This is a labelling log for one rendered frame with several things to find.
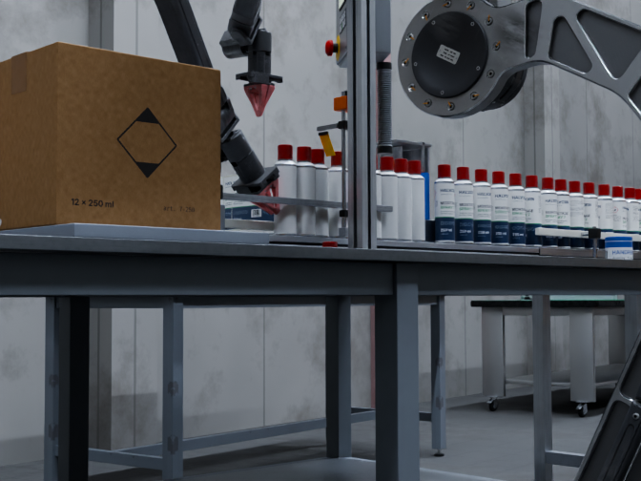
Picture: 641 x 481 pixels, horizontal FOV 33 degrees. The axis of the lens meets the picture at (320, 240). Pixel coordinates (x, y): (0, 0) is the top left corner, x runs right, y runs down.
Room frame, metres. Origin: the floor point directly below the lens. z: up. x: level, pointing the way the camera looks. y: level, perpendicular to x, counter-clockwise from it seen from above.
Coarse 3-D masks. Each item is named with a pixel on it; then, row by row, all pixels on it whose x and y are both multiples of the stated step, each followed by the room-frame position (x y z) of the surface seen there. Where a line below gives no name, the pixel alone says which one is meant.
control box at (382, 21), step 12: (336, 0) 2.50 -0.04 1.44; (384, 0) 2.36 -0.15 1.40; (336, 12) 2.50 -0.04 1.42; (384, 12) 2.36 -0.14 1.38; (336, 24) 2.50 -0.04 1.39; (384, 24) 2.36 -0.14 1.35; (336, 36) 2.50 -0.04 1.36; (384, 36) 2.36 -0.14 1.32; (384, 48) 2.36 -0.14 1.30; (336, 60) 2.50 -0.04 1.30
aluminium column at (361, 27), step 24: (360, 0) 2.32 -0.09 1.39; (360, 24) 2.32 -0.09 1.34; (360, 48) 2.32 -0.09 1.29; (360, 72) 2.32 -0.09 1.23; (360, 96) 2.32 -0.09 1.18; (360, 120) 2.32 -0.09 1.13; (360, 144) 2.32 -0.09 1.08; (360, 168) 2.32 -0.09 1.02; (360, 192) 2.32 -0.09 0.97; (360, 216) 2.32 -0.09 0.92; (360, 240) 2.32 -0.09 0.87
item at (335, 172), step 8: (336, 152) 2.49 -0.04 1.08; (336, 160) 2.49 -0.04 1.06; (336, 168) 2.48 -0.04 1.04; (328, 176) 2.49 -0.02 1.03; (336, 176) 2.48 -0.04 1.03; (328, 184) 2.49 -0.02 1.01; (336, 184) 2.48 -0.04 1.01; (328, 192) 2.49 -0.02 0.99; (336, 192) 2.48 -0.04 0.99; (328, 200) 2.49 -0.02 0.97; (336, 200) 2.48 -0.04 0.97; (328, 208) 2.49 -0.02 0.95; (336, 208) 2.48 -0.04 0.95; (328, 216) 2.49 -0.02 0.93; (336, 216) 2.48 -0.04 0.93; (336, 224) 2.48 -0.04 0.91; (336, 232) 2.48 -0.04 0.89
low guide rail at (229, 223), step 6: (228, 222) 2.32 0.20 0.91; (234, 222) 2.33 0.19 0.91; (240, 222) 2.34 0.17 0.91; (246, 222) 2.35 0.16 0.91; (252, 222) 2.36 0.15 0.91; (258, 222) 2.38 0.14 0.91; (264, 222) 2.39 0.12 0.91; (270, 222) 2.40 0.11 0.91; (234, 228) 2.34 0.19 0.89; (240, 228) 2.34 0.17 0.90; (246, 228) 2.35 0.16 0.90; (252, 228) 2.36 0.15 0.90; (258, 228) 2.38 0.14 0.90; (264, 228) 2.39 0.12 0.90; (270, 228) 2.40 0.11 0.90
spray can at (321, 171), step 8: (312, 152) 2.45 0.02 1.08; (320, 152) 2.45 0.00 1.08; (312, 160) 2.45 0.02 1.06; (320, 160) 2.45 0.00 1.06; (320, 168) 2.44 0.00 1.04; (320, 176) 2.44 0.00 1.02; (320, 184) 2.44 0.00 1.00; (320, 192) 2.44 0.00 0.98; (320, 208) 2.44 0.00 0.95; (320, 216) 2.44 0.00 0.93; (320, 224) 2.44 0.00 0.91; (328, 224) 2.46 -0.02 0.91; (320, 232) 2.44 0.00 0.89; (328, 232) 2.46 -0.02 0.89
